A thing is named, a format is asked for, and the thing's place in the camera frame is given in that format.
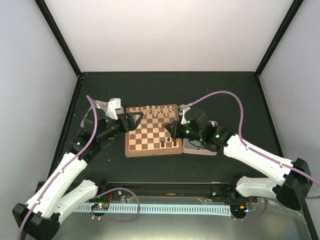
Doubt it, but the black frame post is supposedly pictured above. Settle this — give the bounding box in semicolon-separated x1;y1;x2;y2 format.
34;0;82;77
254;0;304;77

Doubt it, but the left black frame post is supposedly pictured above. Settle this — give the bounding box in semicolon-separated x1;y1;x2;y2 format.
34;0;82;77

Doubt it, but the pink metal tin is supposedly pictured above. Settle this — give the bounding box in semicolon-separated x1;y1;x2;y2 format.
182;118;219;157

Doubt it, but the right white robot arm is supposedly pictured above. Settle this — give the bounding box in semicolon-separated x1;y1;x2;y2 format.
164;107;313;211

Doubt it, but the right circuit board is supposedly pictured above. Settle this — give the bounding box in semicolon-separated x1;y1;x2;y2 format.
230;205;257;213

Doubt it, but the left circuit board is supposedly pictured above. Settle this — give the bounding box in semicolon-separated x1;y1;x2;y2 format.
91;203;109;211

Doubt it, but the circuit board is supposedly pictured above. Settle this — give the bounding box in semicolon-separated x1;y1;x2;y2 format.
91;203;109;211
230;205;257;213

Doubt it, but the gold metal tin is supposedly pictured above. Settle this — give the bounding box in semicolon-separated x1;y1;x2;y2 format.
80;100;125;135

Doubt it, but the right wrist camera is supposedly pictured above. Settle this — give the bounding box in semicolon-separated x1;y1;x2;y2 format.
178;104;191;125

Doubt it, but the white slotted cable duct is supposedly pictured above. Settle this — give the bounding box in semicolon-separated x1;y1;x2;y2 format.
73;201;232;217

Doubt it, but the purple cable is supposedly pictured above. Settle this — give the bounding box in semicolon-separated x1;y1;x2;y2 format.
181;90;320;201
16;94;103;240

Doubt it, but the right black frame post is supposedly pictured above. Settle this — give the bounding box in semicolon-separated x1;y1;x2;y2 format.
254;0;304;77

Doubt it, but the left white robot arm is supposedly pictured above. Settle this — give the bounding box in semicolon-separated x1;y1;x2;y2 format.
12;107;144;240

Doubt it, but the wooden chess board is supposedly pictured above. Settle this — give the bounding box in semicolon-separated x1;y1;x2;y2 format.
125;104;183;158

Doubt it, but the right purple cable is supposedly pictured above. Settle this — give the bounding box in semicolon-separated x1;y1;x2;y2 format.
181;90;320;201

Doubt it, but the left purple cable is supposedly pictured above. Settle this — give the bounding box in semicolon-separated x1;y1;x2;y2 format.
16;94;103;240

